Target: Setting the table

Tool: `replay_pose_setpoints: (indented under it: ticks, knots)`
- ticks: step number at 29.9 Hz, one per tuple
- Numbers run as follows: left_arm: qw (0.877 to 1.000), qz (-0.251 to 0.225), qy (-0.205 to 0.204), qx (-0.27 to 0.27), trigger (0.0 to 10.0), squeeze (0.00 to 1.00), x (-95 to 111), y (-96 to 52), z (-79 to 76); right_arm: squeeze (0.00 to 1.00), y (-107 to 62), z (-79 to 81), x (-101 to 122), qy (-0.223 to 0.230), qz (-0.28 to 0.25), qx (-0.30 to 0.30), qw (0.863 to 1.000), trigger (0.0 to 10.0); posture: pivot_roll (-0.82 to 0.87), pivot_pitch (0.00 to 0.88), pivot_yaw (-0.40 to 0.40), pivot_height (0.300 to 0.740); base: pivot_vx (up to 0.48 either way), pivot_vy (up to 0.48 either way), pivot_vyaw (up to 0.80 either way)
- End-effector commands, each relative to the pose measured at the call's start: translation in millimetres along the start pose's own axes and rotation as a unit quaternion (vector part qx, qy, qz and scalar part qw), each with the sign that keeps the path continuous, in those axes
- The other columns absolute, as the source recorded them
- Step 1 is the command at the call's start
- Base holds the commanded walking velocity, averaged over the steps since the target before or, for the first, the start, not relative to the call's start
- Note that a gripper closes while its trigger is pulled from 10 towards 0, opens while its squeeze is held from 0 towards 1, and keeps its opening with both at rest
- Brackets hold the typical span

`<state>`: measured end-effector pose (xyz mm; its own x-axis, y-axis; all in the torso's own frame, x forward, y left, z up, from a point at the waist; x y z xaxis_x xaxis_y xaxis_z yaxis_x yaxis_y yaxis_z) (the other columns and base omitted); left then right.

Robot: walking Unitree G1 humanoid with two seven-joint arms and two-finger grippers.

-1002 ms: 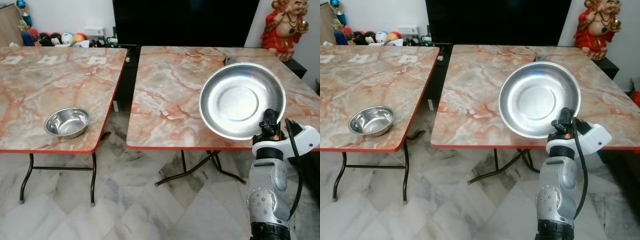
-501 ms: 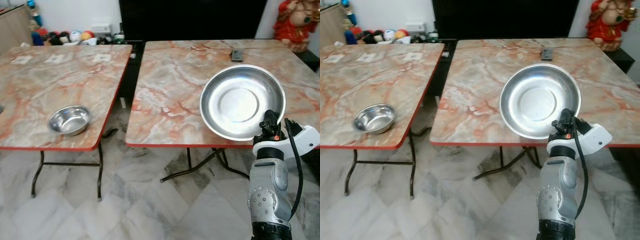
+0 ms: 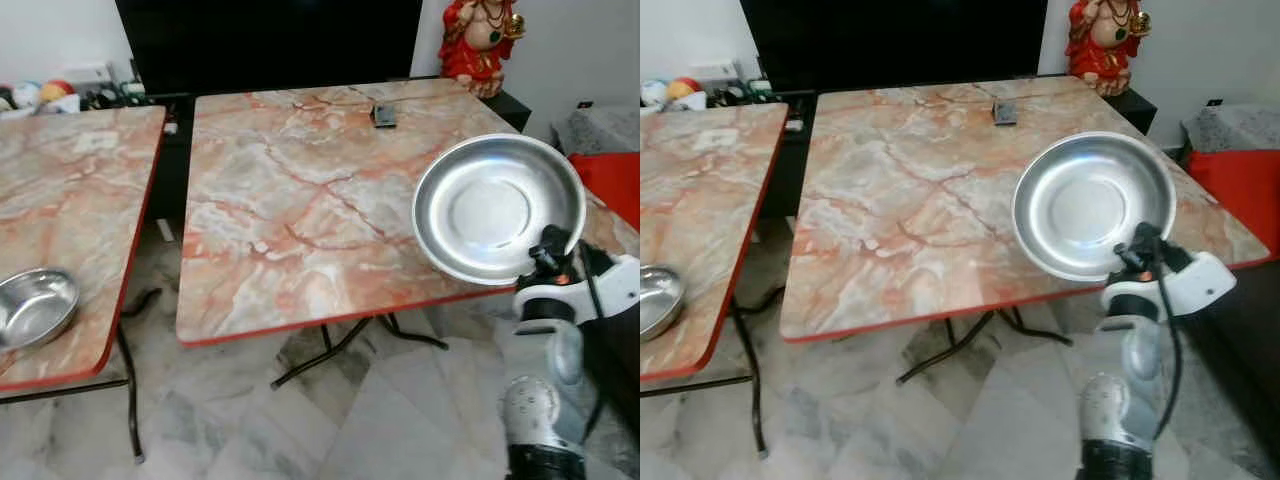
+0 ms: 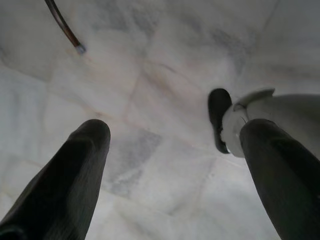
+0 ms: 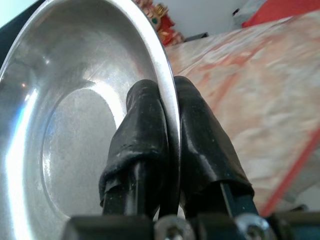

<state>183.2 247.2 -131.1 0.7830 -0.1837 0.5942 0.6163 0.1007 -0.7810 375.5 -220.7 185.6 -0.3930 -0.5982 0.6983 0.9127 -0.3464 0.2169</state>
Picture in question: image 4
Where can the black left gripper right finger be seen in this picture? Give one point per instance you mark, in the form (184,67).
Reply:
(282,180)

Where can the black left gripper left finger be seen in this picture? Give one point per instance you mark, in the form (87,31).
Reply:
(67,180)

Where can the dark metal furniture leg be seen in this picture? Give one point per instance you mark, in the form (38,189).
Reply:
(65,27)

